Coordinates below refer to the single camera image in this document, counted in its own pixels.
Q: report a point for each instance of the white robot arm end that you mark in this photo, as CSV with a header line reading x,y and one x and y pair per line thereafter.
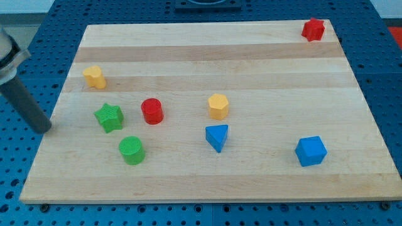
x,y
12,56

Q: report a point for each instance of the light wooden board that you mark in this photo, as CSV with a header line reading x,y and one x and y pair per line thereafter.
x,y
280,88

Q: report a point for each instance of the yellow hexagon block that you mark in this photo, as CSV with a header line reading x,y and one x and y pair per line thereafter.
x,y
218,106

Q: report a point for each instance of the blue triangle block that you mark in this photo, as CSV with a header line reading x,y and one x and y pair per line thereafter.
x,y
216,136

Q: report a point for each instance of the red cylinder block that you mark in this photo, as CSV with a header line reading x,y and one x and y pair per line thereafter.
x,y
152,111

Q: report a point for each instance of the green cylinder block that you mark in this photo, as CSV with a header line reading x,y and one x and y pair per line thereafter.
x,y
131,150

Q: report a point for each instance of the green star block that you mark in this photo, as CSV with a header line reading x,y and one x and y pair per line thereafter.
x,y
110,117

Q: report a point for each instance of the yellow heart block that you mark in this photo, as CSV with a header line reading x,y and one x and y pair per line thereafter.
x,y
94,77

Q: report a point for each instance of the blue cube block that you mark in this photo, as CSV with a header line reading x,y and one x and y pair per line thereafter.
x,y
310,151

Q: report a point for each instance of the red star block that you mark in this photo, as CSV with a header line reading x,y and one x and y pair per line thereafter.
x,y
313,29

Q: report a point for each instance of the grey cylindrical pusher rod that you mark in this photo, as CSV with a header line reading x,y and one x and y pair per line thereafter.
x,y
23,102

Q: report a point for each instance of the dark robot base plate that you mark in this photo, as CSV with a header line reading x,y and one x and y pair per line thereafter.
x,y
202,5

